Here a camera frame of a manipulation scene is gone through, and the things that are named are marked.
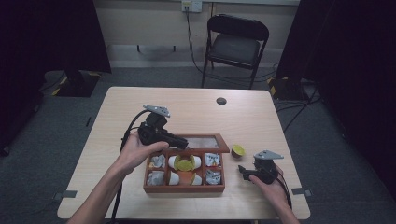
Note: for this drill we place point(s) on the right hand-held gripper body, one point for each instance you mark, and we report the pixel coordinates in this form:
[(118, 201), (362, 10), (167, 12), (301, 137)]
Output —
[(266, 169)]

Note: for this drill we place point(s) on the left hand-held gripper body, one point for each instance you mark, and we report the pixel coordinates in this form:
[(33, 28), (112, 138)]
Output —
[(152, 132)]

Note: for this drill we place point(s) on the wooden glass-lid box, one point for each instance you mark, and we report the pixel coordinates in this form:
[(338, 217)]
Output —
[(183, 188)]

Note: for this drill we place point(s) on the person's right hand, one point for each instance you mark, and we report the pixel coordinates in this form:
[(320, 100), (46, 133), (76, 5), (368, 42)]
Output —
[(275, 191)]

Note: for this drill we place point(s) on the person's left hand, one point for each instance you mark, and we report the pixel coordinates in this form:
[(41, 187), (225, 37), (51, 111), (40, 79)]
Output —
[(137, 155)]

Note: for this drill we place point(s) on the white yellow-lidded capsule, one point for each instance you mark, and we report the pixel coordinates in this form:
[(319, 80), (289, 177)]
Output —
[(173, 178), (171, 162), (196, 179), (197, 162)]

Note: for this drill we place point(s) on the group of white foil packets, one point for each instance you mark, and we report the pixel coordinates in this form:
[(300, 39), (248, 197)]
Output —
[(155, 178)]

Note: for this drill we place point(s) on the grey tape strip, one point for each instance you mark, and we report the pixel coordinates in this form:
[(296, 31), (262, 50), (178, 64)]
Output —
[(300, 191), (67, 194)]

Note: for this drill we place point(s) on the round table grommet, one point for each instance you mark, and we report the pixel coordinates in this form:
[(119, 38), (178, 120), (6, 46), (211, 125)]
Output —
[(221, 101)]

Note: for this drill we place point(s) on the black stand base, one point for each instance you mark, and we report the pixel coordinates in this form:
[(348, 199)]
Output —
[(288, 88), (76, 84)]

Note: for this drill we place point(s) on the black folding chair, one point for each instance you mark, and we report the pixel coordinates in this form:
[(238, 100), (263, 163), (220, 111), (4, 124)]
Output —
[(235, 49)]

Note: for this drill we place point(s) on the dark curtain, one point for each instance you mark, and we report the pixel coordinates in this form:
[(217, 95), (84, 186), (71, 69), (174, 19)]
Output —
[(46, 46), (351, 62)]

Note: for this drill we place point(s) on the white wall outlet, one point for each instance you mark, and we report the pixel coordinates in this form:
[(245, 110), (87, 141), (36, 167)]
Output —
[(192, 5)]

